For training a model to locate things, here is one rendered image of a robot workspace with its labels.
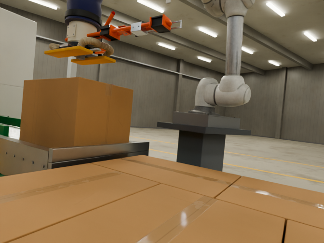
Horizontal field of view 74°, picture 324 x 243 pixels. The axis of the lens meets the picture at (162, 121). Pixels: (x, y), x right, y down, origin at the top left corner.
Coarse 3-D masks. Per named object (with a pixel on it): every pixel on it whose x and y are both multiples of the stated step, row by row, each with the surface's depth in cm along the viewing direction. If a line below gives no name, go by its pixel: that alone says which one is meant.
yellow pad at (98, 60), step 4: (96, 56) 139; (100, 56) 136; (104, 56) 135; (72, 60) 151; (76, 60) 149; (80, 60) 147; (84, 60) 145; (88, 60) 143; (92, 60) 142; (96, 60) 141; (100, 60) 140; (104, 60) 139; (108, 60) 138; (112, 60) 140; (80, 64) 157; (84, 64) 156; (88, 64) 155; (92, 64) 154
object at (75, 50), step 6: (60, 48) 134; (66, 48) 124; (72, 48) 121; (78, 48) 119; (84, 48) 122; (48, 54) 137; (54, 54) 136; (60, 54) 135; (66, 54) 133; (72, 54) 132; (78, 54) 131; (84, 54) 130
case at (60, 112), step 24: (24, 96) 139; (48, 96) 122; (72, 96) 109; (96, 96) 116; (120, 96) 130; (24, 120) 138; (48, 120) 121; (72, 120) 108; (96, 120) 117; (120, 120) 132; (48, 144) 120; (72, 144) 108; (96, 144) 119
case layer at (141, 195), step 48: (0, 192) 58; (48, 192) 61; (96, 192) 64; (144, 192) 67; (192, 192) 71; (240, 192) 76; (288, 192) 81; (0, 240) 38; (48, 240) 39; (96, 240) 40; (144, 240) 41; (192, 240) 43; (240, 240) 44; (288, 240) 46
